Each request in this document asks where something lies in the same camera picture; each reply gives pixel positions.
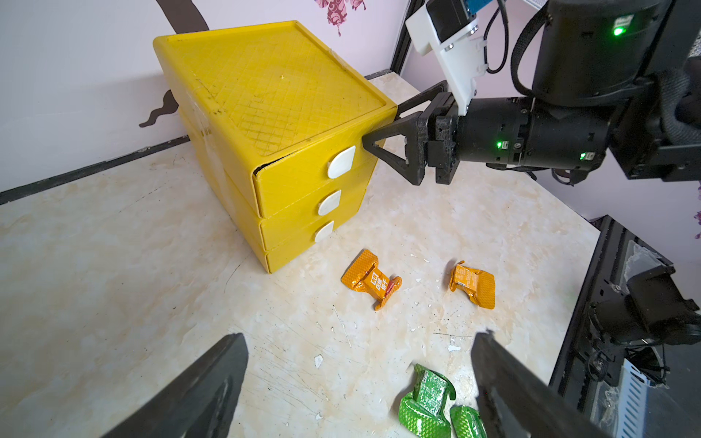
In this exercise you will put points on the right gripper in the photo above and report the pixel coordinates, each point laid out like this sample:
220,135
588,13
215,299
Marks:
482,137

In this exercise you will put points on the black base frame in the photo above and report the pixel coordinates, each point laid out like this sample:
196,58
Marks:
630,308

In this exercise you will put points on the orange cookie packet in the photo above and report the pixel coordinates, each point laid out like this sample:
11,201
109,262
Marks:
365,276
479,285

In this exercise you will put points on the orange cookie packet right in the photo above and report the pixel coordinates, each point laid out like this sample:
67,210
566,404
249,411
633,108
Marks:
479,285

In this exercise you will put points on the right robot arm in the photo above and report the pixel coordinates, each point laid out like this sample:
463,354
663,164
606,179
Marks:
592,77

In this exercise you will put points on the yellow three-drawer cabinet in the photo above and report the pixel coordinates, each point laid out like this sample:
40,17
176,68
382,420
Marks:
248,96

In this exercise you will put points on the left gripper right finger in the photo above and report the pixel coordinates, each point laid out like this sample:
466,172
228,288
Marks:
514,402

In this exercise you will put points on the green cookie packet middle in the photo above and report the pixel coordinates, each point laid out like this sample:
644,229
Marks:
422,410

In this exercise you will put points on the white slotted cable duct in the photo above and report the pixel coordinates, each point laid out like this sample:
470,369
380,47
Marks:
631,407

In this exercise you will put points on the orange cookie packet centre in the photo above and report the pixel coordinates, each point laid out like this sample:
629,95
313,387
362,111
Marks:
365,276

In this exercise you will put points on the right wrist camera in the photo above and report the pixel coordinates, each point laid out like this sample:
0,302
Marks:
448,29

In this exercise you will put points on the green cookie packet front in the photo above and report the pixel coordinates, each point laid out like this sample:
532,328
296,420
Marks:
467,422

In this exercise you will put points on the yellow top drawer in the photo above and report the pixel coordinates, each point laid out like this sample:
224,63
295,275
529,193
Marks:
316,162

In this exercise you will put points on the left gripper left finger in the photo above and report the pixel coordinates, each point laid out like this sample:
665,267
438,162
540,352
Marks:
200,402

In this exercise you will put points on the green cookie packet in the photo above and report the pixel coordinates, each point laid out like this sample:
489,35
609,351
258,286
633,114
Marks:
422,410
467,422

